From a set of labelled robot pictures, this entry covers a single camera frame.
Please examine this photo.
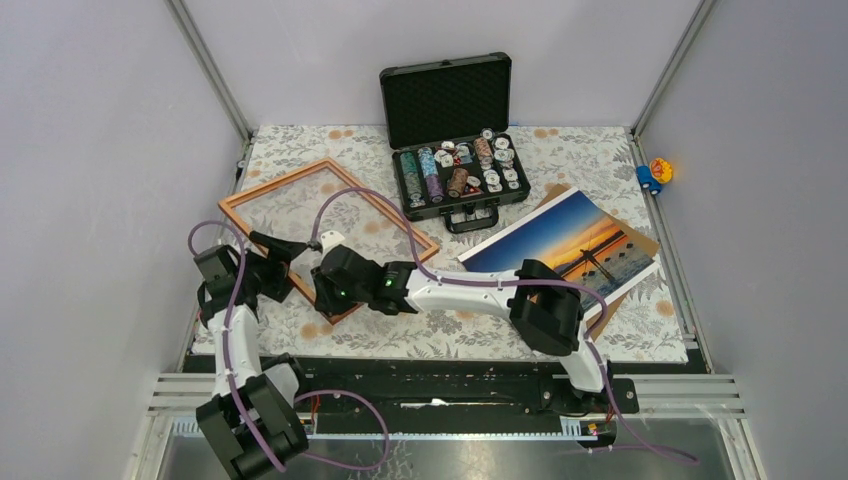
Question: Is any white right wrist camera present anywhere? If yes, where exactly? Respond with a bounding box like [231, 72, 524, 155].
[318, 230, 345, 254]

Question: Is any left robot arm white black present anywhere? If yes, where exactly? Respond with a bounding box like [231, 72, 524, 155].
[194, 232, 311, 479]

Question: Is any pink poker chip stack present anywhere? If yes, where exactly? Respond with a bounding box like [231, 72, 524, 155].
[473, 137, 494, 166]

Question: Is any brown poker chip stack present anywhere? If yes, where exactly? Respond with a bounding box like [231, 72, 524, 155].
[447, 167, 469, 198]

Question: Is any sunset landscape photo print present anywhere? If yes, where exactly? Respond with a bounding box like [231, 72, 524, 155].
[458, 188, 659, 303]

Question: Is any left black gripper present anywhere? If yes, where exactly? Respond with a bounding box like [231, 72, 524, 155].
[234, 231, 307, 300]

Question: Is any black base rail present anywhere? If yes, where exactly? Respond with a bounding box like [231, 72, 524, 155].
[185, 354, 641, 439]

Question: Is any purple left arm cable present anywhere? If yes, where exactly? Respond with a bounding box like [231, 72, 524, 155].
[187, 220, 392, 475]

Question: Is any green poker chip stack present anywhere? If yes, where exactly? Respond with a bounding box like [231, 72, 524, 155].
[400, 152, 423, 206]

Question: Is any purple poker chip stack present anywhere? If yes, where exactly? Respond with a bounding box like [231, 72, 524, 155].
[425, 174, 445, 204]

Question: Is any black poker chip case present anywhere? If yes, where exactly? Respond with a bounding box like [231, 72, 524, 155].
[379, 52, 531, 234]

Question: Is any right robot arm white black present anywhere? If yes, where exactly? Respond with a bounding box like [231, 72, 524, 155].
[310, 245, 622, 416]

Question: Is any blue poker chip stack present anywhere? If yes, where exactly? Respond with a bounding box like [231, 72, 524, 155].
[417, 147, 439, 179]

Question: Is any blue yellow toy car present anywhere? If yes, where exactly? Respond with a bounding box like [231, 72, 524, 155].
[636, 158, 674, 196]

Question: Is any orange wooden picture frame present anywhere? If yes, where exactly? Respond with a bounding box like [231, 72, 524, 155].
[217, 156, 442, 327]

